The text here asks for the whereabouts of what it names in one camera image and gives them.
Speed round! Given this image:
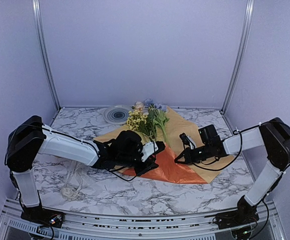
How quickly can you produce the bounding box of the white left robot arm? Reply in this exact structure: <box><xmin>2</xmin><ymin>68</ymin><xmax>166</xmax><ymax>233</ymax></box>
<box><xmin>5</xmin><ymin>115</ymin><xmax>165</xmax><ymax>223</ymax></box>

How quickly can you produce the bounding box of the blue fake flower stem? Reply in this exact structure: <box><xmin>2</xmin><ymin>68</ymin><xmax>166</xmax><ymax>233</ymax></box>
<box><xmin>144</xmin><ymin>98</ymin><xmax>167</xmax><ymax>112</ymax></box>

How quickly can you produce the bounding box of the yellow daisy fake bunch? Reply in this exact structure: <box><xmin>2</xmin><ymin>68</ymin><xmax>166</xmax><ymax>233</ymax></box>
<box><xmin>126</xmin><ymin>109</ymin><xmax>157</xmax><ymax>140</ymax></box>

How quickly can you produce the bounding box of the aluminium frame post left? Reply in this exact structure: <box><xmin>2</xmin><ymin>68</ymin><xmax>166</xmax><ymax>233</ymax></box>
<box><xmin>32</xmin><ymin>0</ymin><xmax>61</xmax><ymax>111</ymax></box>

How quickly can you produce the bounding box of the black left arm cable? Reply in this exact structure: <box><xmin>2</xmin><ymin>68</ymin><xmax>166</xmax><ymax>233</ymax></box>
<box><xmin>107</xmin><ymin>149</ymin><xmax>160</xmax><ymax>182</ymax></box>

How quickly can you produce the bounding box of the brown orange wrapping paper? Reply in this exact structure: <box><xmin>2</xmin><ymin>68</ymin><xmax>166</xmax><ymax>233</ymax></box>
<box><xmin>93</xmin><ymin>105</ymin><xmax>236</xmax><ymax>185</ymax></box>

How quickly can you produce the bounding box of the aluminium frame post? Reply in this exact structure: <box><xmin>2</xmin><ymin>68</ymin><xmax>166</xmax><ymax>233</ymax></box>
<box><xmin>32</xmin><ymin>0</ymin><xmax>61</xmax><ymax>111</ymax></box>
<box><xmin>221</xmin><ymin>0</ymin><xmax>255</xmax><ymax>115</ymax></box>

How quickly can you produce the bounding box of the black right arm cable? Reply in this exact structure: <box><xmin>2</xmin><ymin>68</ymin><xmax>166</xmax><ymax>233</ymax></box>
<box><xmin>182</xmin><ymin>129</ymin><xmax>243</xmax><ymax>172</ymax></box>

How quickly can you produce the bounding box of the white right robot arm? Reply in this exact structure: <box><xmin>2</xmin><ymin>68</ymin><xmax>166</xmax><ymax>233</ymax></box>
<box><xmin>174</xmin><ymin>117</ymin><xmax>290</xmax><ymax>224</ymax></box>

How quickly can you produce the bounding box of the aluminium frame post right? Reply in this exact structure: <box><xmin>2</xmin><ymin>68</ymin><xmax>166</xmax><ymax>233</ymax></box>
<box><xmin>221</xmin><ymin>0</ymin><xmax>255</xmax><ymax>115</ymax></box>

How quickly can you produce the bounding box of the pink rose fake stem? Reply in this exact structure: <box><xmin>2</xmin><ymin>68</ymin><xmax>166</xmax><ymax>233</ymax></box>
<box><xmin>132</xmin><ymin>101</ymin><xmax>145</xmax><ymax>112</ymax></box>

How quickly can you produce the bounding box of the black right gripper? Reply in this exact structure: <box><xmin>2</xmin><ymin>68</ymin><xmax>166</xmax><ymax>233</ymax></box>
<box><xmin>174</xmin><ymin>143</ymin><xmax>211</xmax><ymax>165</ymax></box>

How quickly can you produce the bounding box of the grey ringed plate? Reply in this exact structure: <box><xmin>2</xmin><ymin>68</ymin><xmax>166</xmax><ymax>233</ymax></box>
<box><xmin>103</xmin><ymin>105</ymin><xmax>133</xmax><ymax>125</ymax></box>

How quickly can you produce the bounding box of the cream ribbon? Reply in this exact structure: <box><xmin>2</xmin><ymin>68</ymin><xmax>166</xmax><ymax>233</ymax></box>
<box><xmin>60</xmin><ymin>161</ymin><xmax>83</xmax><ymax>201</ymax></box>

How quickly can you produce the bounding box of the green leafy fake stem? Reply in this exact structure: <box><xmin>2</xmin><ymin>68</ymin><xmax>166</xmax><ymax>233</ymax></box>
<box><xmin>148</xmin><ymin>104</ymin><xmax>169</xmax><ymax>144</ymax></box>

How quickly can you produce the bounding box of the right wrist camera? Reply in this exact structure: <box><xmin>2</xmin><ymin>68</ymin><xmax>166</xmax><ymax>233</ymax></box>
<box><xmin>179</xmin><ymin>133</ymin><xmax>197</xmax><ymax>150</ymax></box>

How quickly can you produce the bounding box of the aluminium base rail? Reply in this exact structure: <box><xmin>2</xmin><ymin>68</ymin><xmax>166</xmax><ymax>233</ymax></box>
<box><xmin>0</xmin><ymin>199</ymin><xmax>286</xmax><ymax>240</ymax></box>

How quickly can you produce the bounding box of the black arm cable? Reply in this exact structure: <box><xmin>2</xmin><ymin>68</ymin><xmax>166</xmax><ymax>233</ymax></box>
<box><xmin>107</xmin><ymin>149</ymin><xmax>160</xmax><ymax>182</ymax></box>
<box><xmin>182</xmin><ymin>129</ymin><xmax>243</xmax><ymax>172</ymax></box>

